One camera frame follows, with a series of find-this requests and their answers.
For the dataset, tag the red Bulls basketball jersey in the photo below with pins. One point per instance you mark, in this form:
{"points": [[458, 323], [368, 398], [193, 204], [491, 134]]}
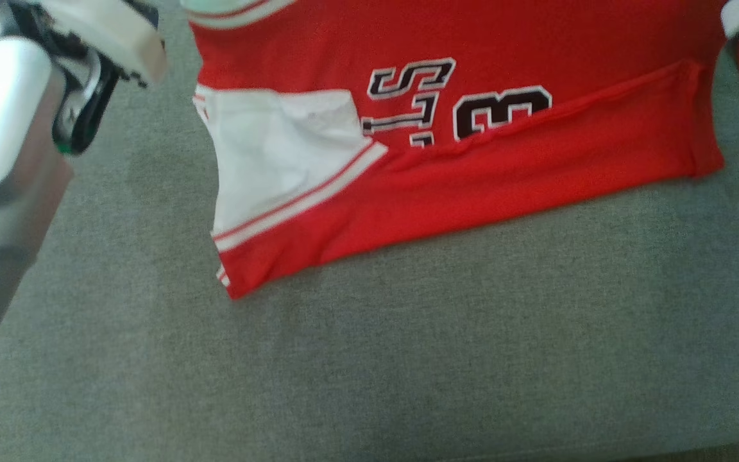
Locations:
{"points": [[472, 179]]}

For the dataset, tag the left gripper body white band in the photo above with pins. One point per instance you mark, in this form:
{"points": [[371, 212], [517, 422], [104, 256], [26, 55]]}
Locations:
{"points": [[119, 32]]}

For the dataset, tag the large grey sofa chaise seat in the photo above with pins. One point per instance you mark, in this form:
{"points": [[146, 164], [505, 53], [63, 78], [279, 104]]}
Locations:
{"points": [[408, 372]]}

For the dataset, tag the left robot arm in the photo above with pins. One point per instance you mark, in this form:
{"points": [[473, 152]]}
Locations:
{"points": [[4, 128]]}

